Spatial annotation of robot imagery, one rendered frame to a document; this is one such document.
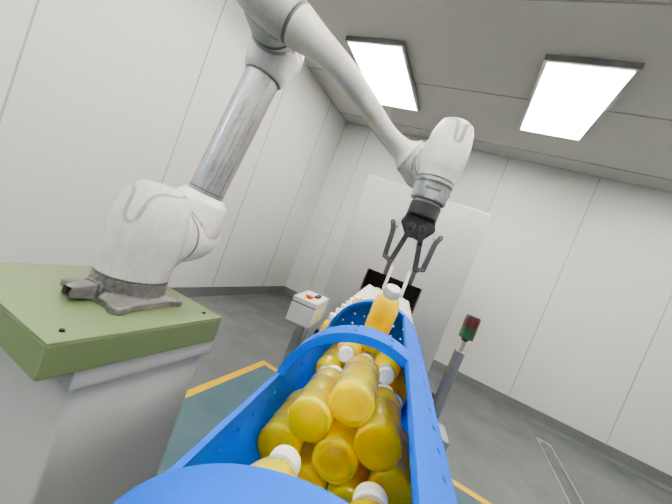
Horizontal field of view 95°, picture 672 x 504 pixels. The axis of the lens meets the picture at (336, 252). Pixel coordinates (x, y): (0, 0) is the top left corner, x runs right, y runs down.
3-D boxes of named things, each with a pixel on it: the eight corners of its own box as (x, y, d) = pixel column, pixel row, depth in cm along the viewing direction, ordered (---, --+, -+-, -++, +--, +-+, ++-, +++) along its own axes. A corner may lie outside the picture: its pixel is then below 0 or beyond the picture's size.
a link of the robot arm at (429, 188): (457, 182, 70) (447, 207, 70) (450, 191, 79) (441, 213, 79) (418, 170, 72) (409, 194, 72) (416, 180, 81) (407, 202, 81)
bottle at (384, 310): (378, 359, 81) (403, 304, 73) (354, 347, 82) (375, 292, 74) (384, 343, 87) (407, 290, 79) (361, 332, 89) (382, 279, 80)
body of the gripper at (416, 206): (410, 194, 73) (396, 231, 73) (445, 206, 71) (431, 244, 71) (409, 200, 80) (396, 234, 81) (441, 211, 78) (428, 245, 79)
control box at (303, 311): (284, 318, 119) (294, 294, 119) (301, 310, 139) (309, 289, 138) (307, 329, 117) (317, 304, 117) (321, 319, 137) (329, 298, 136)
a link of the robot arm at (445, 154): (464, 185, 70) (443, 193, 83) (490, 120, 70) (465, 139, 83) (421, 168, 70) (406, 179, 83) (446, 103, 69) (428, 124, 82)
